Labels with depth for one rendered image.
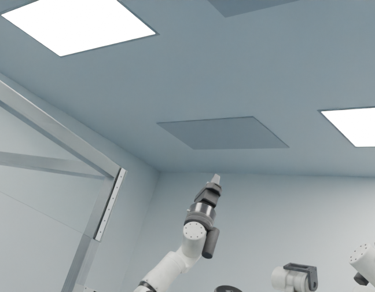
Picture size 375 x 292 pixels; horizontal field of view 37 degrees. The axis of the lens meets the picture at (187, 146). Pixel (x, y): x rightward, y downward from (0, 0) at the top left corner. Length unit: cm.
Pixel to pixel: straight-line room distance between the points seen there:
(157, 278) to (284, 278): 35
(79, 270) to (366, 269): 142
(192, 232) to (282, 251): 374
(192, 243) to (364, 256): 54
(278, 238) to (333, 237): 57
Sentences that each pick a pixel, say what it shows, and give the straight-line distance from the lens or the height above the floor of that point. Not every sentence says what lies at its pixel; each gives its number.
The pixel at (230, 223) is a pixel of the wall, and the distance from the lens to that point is 584.
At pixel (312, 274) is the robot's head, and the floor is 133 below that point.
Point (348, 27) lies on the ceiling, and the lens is 326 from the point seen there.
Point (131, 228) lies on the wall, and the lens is 665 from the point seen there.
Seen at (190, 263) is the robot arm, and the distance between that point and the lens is 171.
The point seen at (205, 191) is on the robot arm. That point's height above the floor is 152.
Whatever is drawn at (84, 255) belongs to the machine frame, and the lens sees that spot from 247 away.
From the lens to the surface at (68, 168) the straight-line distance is 231.
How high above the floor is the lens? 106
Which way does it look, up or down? 19 degrees up
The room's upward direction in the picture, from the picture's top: 19 degrees clockwise
